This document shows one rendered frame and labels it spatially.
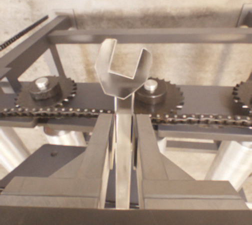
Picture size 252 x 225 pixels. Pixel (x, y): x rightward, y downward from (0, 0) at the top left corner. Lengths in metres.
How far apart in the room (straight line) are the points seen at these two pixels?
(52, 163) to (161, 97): 0.29
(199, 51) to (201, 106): 0.90
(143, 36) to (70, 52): 0.72
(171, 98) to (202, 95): 0.13
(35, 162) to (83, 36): 0.71
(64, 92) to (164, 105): 0.27
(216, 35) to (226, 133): 0.61
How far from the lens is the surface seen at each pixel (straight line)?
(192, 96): 0.56
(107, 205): 0.40
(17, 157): 0.90
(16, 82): 0.70
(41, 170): 0.46
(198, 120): 0.43
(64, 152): 0.47
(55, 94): 0.53
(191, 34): 0.97
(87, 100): 0.55
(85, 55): 1.47
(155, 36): 0.95
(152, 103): 0.44
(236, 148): 0.62
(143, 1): 1.25
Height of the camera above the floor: 1.23
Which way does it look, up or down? 49 degrees down
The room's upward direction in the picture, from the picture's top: 169 degrees counter-clockwise
